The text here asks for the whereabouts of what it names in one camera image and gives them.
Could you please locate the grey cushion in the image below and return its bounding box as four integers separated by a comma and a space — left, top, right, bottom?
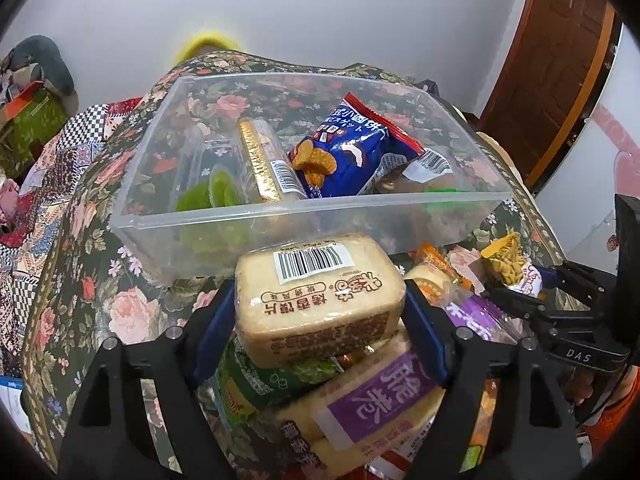
9, 35, 77, 97

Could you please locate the red print snack packet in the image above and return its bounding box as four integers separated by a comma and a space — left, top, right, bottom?
362, 410, 437, 480

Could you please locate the white and blue paper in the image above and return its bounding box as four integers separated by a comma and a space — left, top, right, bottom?
0, 375, 34, 435

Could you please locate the yellow snack packet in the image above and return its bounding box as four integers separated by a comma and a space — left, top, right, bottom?
480, 232, 545, 300

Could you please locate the yellow fuzzy object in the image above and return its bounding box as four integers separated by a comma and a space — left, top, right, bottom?
175, 31, 247, 64

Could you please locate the blue biscuit packet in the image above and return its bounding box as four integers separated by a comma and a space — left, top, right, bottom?
289, 92, 426, 199

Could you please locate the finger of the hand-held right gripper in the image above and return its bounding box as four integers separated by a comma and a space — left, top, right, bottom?
486, 285, 596, 348
537, 259, 620, 311

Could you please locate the brown wooden door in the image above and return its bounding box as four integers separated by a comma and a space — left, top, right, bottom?
477, 0, 620, 187

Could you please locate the green snack packet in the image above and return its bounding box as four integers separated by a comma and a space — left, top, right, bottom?
215, 335, 346, 413

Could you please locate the checkered patchwork quilt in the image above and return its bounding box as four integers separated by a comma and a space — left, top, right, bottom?
0, 97, 157, 376

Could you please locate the person's right hand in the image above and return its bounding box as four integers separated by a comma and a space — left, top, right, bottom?
562, 364, 608, 423

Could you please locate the white appliance with pink print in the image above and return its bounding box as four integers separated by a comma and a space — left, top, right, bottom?
530, 25, 640, 281

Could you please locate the clear plastic container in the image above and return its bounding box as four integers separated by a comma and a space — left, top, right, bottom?
109, 72, 513, 285

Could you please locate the purple label cracker packet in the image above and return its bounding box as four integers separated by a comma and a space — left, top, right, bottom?
277, 329, 447, 461

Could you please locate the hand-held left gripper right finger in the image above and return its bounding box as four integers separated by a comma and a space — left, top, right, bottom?
402, 278, 587, 480

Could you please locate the person's right forearm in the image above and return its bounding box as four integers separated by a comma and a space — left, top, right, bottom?
582, 362, 640, 461

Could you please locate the green jelly snack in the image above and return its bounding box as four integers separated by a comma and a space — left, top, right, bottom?
174, 165, 253, 261

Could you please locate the gold striped clear packet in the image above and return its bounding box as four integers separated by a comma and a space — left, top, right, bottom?
235, 117, 308, 206

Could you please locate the purple snack packet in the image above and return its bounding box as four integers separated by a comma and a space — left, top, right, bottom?
444, 294, 532, 347

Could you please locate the orange wrapped bun packet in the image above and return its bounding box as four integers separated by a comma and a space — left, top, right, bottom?
404, 242, 475, 307

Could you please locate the green and orange box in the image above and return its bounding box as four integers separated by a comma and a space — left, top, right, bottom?
0, 82, 68, 181

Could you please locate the beige bread slice packet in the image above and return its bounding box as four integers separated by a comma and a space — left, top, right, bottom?
235, 234, 407, 368

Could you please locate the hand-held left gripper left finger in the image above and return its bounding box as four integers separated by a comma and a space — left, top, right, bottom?
57, 280, 242, 480

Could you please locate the floral tablecloth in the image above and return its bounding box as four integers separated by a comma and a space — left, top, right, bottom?
22, 50, 587, 480

